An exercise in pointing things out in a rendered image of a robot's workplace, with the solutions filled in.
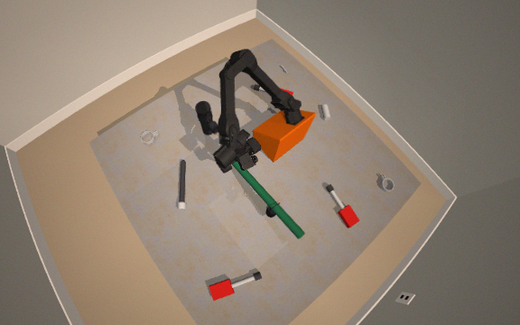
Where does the black post with cap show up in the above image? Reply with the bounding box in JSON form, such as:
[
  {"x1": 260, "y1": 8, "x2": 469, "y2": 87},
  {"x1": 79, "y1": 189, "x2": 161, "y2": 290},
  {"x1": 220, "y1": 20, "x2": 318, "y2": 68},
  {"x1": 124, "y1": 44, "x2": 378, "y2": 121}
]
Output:
[{"x1": 195, "y1": 101, "x2": 213, "y2": 135}]

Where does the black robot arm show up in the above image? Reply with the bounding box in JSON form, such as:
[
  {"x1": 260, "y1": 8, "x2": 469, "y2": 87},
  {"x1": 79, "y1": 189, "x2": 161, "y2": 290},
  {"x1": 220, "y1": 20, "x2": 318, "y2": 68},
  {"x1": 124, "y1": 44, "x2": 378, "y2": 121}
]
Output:
[{"x1": 213, "y1": 49, "x2": 305, "y2": 171}]

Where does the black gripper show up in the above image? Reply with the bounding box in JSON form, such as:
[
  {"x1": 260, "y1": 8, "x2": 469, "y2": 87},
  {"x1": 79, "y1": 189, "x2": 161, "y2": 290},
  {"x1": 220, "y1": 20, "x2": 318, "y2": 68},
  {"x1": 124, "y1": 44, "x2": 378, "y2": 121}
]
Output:
[{"x1": 217, "y1": 137, "x2": 261, "y2": 173}]

